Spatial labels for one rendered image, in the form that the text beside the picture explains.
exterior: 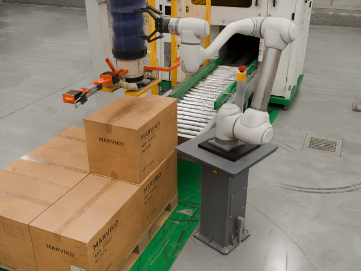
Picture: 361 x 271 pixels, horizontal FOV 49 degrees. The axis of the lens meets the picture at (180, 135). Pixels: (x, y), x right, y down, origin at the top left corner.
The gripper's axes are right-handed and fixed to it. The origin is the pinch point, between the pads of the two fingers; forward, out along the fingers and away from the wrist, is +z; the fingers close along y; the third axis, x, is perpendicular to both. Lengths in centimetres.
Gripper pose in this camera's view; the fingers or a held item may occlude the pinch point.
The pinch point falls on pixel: (137, 23)
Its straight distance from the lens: 229.3
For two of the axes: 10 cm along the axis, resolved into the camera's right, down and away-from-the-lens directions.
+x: 4.0, -4.0, 8.2
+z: -9.2, -1.8, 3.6
